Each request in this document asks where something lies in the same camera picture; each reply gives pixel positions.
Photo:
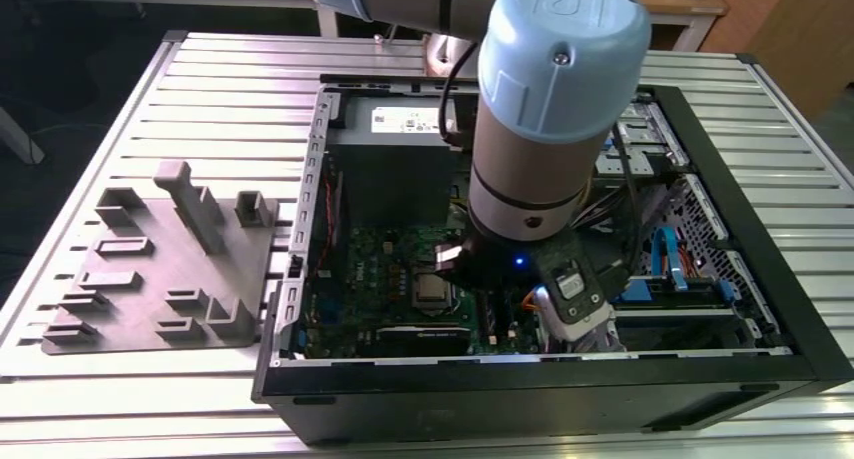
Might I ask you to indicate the grey chair leg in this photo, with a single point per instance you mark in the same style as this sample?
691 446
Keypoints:
21 139

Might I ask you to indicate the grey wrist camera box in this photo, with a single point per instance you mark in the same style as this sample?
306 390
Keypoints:
577 304

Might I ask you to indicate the green motherboard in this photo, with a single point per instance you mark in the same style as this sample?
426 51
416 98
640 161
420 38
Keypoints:
374 259

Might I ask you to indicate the metal disk bay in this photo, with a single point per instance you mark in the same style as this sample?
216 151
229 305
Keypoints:
668 313

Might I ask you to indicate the wooden desk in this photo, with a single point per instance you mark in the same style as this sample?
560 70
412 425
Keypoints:
688 1

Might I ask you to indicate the black graphics card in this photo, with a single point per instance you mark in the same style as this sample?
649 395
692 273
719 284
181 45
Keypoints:
424 339

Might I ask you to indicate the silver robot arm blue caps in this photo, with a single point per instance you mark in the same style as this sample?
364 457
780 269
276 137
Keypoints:
534 154

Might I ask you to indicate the metal drive cage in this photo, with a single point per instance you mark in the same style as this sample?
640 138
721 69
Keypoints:
648 134

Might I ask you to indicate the brown wooden cabinet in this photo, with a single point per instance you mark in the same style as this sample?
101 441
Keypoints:
801 29

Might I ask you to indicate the grey parts rack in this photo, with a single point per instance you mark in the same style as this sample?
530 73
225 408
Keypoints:
167 279

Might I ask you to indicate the grey power supply unit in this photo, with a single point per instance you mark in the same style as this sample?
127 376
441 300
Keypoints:
394 179

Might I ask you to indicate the black RAM slot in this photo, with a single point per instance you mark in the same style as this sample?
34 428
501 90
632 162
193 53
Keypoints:
490 314

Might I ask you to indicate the black PC case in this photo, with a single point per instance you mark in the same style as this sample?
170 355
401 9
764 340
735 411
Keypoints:
534 404

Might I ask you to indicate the silver CPU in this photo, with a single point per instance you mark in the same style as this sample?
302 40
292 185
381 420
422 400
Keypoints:
430 291

